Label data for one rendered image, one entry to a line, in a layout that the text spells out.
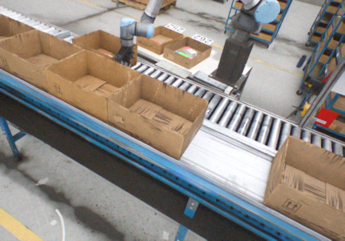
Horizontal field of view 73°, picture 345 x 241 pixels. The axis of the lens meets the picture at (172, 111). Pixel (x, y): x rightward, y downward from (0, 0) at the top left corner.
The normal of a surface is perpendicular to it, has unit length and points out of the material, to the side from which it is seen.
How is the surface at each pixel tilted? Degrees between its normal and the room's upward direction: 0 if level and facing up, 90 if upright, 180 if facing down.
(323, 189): 0
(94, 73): 90
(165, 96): 89
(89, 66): 90
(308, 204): 90
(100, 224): 0
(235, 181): 0
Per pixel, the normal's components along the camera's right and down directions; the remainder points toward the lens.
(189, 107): -0.47, 0.51
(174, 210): 0.15, -0.76
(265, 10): 0.07, 0.72
